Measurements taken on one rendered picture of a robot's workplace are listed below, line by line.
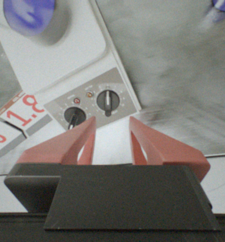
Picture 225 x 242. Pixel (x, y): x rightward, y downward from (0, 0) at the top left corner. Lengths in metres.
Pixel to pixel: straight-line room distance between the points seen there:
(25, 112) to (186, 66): 0.29
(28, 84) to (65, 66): 0.06
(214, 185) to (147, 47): 0.25
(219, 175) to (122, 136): 0.17
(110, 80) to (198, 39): 0.15
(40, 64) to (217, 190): 0.32
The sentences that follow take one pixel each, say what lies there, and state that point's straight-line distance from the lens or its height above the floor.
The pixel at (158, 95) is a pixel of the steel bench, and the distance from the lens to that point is 0.24.
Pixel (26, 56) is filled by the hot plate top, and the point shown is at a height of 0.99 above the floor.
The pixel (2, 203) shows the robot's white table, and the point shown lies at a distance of 0.47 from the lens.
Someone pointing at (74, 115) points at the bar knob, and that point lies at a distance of 0.19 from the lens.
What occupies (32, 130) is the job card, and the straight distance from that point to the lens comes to 0.32.
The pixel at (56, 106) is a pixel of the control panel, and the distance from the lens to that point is 0.21.
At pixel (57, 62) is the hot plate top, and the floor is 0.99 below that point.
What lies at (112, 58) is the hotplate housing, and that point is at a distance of 0.18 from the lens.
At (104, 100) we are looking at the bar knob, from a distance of 0.17.
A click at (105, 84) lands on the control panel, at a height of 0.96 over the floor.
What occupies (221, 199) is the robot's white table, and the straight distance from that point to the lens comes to 0.31.
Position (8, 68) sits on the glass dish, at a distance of 0.35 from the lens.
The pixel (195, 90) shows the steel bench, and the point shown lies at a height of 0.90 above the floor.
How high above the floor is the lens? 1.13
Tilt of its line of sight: 75 degrees down
